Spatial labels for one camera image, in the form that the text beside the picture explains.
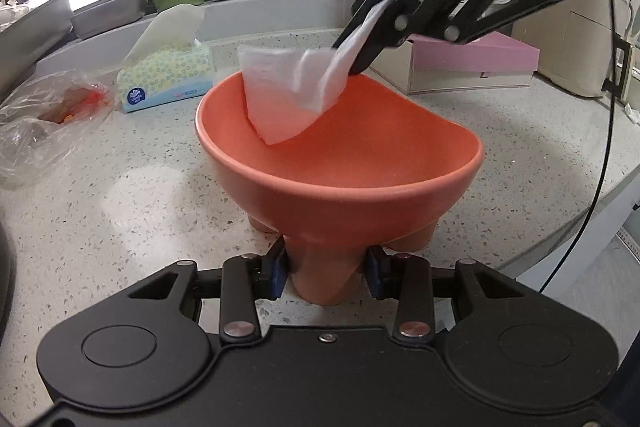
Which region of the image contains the white paper tissue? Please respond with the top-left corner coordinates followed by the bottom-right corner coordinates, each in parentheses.
top-left (237, 0), bottom-right (397, 146)

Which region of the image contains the beige appliance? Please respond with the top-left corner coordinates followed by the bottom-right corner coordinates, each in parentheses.
top-left (512, 0), bottom-right (632, 98)

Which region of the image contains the clear plastic bag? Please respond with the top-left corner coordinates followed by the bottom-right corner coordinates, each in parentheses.
top-left (0, 71), bottom-right (115, 188)

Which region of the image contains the patterned tissue pack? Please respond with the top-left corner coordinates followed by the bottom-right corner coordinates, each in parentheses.
top-left (115, 3), bottom-right (214, 114)

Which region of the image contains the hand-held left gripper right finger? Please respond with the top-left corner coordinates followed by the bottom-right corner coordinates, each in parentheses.
top-left (364, 247), bottom-right (537, 347)

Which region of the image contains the dark round object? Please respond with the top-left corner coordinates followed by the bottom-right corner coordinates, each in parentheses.
top-left (0, 227), bottom-right (17, 340)

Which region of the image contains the large steel tray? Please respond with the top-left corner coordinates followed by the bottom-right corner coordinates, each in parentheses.
top-left (0, 0), bottom-right (74, 94)

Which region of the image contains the black cable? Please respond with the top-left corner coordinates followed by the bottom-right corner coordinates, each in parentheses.
top-left (540, 0), bottom-right (632, 293)

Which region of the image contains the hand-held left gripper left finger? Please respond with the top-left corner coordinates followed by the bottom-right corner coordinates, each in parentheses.
top-left (127, 239), bottom-right (291, 343)

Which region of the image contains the orange footed bowl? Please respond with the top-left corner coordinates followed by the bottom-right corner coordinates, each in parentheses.
top-left (194, 71), bottom-right (486, 306)

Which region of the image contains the pink box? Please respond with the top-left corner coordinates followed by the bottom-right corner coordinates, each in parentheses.
top-left (369, 31), bottom-right (541, 96)

